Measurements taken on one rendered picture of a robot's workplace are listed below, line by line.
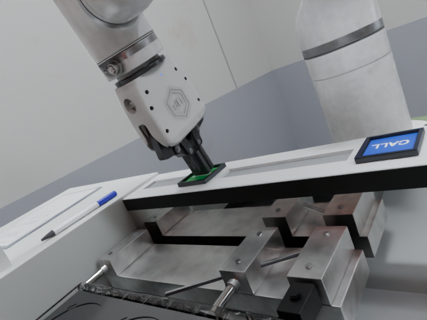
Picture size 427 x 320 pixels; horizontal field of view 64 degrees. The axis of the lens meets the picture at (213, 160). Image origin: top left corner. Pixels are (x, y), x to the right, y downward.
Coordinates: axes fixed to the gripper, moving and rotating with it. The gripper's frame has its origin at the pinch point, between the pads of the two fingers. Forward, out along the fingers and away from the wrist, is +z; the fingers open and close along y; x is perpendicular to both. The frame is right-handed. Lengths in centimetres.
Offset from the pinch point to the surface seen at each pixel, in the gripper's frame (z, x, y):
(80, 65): -23, 129, 86
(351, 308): 9.2, -22.5, -14.8
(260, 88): 61, 108, 201
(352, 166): 1.6, -23.0, -4.2
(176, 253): 8.5, 3.4, -10.3
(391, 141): 2.0, -26.1, -0.2
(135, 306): 4.0, -2.2, -21.4
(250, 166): 2.7, -7.8, 0.5
